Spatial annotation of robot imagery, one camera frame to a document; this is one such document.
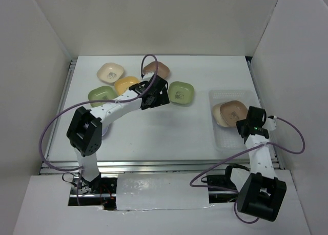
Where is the brown plate front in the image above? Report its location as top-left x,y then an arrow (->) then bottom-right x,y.
219,100 -> 248,127

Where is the brown plate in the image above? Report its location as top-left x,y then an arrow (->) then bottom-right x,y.
142,61 -> 170,79
219,100 -> 248,127

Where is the cream plate front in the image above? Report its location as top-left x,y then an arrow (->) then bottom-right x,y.
212,103 -> 228,128

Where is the cream plate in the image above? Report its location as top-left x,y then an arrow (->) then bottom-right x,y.
212,103 -> 228,128
96,63 -> 124,84

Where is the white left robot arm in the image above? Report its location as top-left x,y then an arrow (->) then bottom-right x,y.
67,74 -> 170,193

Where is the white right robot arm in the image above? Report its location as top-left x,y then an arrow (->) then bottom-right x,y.
223,106 -> 286,222

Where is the clear plastic bin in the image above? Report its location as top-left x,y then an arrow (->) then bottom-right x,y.
208,89 -> 260,156

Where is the green plate right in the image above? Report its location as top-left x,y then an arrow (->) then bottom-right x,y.
168,81 -> 195,106

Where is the green plate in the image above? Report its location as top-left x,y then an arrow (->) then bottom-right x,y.
168,81 -> 195,106
88,86 -> 118,101

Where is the brown plate back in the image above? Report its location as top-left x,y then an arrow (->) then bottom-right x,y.
142,61 -> 170,79

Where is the yellow plate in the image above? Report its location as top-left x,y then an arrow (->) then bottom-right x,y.
114,76 -> 139,95

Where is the green plate left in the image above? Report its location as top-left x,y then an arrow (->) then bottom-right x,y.
88,86 -> 118,101

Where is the cream plate back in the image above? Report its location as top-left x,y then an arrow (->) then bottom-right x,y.
96,63 -> 124,84

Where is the purple plate left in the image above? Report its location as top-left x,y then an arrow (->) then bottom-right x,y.
101,124 -> 112,137

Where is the white cover panel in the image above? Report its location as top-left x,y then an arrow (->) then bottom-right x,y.
116,173 -> 210,211

